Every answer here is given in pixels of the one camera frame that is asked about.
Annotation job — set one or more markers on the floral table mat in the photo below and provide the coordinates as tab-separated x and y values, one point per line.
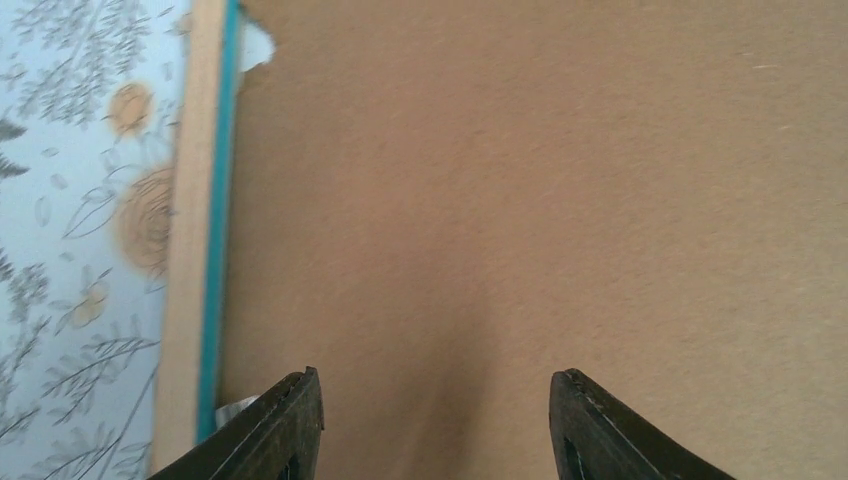
91	96

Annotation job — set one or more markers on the wooden picture frame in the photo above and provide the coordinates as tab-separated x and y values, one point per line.
187	377

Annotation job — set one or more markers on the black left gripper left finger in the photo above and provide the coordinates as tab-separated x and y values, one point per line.
275	437

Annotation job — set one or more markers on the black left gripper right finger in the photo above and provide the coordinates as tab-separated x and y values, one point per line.
596	436

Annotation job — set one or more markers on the brown backing board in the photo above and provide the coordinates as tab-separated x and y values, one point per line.
439	204

